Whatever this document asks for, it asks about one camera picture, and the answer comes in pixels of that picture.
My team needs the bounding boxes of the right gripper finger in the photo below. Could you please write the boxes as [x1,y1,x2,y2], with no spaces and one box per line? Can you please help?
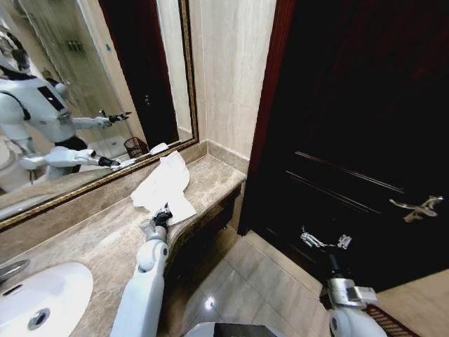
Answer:
[335,233,354,251]
[300,225,324,249]

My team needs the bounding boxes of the white used towel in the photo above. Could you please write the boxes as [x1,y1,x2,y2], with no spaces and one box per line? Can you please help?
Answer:
[130,150,198,226]

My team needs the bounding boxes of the brown woven hamper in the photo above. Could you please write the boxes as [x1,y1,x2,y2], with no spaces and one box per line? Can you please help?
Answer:
[364,303,422,337]

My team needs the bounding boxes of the dark wooden vanity cabinet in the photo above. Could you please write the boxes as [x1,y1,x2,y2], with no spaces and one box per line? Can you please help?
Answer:
[163,181,247,282]

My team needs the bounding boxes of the dark wooden door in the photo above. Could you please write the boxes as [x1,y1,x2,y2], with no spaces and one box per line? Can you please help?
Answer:
[241,0,449,293]

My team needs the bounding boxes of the white ceramic sink basin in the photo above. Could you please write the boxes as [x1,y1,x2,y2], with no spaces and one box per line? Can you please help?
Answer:
[0,261,95,337]

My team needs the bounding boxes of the chrome sink faucet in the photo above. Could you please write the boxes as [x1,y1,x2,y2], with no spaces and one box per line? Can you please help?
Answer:
[0,258,31,282]

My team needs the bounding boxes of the silver door handle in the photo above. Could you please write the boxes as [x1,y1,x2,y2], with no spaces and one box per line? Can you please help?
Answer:
[389,194,445,224]

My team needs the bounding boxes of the red-brown wooden door frame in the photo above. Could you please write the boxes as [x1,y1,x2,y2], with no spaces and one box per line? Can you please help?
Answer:
[236,0,296,237]

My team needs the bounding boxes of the gold framed wall mirror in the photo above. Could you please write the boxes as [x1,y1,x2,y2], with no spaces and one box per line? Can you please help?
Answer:
[0,0,201,233]

